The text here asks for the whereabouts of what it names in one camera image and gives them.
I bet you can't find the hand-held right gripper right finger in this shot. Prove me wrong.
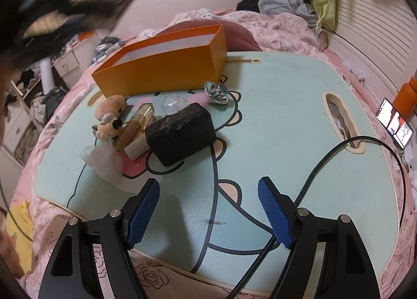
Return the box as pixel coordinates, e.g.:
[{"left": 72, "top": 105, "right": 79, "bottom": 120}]
[{"left": 257, "top": 176, "right": 381, "bottom": 299}]

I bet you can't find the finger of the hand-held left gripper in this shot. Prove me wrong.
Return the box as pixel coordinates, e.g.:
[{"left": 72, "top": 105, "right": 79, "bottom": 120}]
[
  {"left": 26, "top": 13, "right": 98, "bottom": 39},
  {"left": 73, "top": 0, "right": 141, "bottom": 32}
]

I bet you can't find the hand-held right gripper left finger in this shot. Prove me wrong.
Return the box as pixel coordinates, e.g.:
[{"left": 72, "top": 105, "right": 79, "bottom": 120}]
[{"left": 37, "top": 178, "right": 161, "bottom": 299}]

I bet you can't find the orange cardboard box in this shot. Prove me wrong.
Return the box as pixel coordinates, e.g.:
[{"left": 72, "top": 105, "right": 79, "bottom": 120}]
[{"left": 91, "top": 24, "right": 228, "bottom": 98}]

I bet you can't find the black rectangular case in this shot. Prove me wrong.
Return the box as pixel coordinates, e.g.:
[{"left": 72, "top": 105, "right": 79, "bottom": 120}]
[{"left": 145, "top": 103, "right": 216, "bottom": 167}]

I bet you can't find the clear perfume bottle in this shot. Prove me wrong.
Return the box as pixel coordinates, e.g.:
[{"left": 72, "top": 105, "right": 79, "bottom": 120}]
[{"left": 114, "top": 104, "right": 155, "bottom": 151}]

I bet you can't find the small cream plush dog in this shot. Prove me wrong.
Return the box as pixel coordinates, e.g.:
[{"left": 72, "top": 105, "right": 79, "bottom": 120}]
[{"left": 92, "top": 113, "right": 126, "bottom": 139}]

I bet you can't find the brown plush toy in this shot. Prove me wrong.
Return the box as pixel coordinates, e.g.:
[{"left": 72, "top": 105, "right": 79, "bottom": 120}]
[{"left": 94, "top": 95, "right": 127, "bottom": 120}]

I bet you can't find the silver spinning top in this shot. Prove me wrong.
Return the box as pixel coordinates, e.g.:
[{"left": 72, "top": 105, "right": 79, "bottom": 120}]
[{"left": 204, "top": 81, "right": 233, "bottom": 106}]

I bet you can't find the pile of blue white clothes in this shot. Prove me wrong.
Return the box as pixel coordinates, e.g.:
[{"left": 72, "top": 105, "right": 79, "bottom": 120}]
[{"left": 93, "top": 36, "right": 126, "bottom": 60}]

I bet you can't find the white cardboard box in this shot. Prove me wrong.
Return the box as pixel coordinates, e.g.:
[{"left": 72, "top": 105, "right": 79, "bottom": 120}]
[{"left": 54, "top": 48, "right": 81, "bottom": 77}]

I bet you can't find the white roll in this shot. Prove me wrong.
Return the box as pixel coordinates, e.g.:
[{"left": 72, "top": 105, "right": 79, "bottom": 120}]
[{"left": 39, "top": 58, "right": 54, "bottom": 94}]

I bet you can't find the cartoon printed lap desk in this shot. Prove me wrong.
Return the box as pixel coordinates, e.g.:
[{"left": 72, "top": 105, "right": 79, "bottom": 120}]
[{"left": 33, "top": 52, "right": 409, "bottom": 293}]

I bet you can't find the small white box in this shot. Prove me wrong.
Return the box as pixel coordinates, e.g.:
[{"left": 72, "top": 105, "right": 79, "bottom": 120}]
[{"left": 125, "top": 136, "right": 151, "bottom": 160}]

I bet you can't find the clear plastic bag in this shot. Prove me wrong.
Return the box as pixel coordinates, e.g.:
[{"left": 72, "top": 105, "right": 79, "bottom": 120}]
[{"left": 80, "top": 141, "right": 126, "bottom": 185}]

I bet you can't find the dark grey bag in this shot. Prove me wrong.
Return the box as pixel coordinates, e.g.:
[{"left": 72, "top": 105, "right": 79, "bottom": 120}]
[{"left": 31, "top": 89, "right": 69, "bottom": 120}]

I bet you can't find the clear heart ornament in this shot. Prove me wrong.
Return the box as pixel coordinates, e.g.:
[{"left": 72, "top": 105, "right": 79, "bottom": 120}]
[{"left": 161, "top": 93, "right": 189, "bottom": 115}]

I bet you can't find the black cloth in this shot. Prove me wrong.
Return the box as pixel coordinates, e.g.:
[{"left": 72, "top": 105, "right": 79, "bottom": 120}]
[{"left": 236, "top": 0, "right": 268, "bottom": 11}]

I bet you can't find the smartphone with lit screen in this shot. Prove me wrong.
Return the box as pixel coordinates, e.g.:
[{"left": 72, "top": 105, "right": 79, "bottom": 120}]
[{"left": 376, "top": 98, "right": 414, "bottom": 149}]

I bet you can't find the orange object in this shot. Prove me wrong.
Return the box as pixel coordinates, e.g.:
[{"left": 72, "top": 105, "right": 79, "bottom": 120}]
[{"left": 393, "top": 76, "right": 417, "bottom": 114}]

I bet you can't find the black cable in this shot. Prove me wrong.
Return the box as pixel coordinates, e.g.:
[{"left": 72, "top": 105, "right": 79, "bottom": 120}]
[{"left": 223, "top": 135, "right": 408, "bottom": 299}]

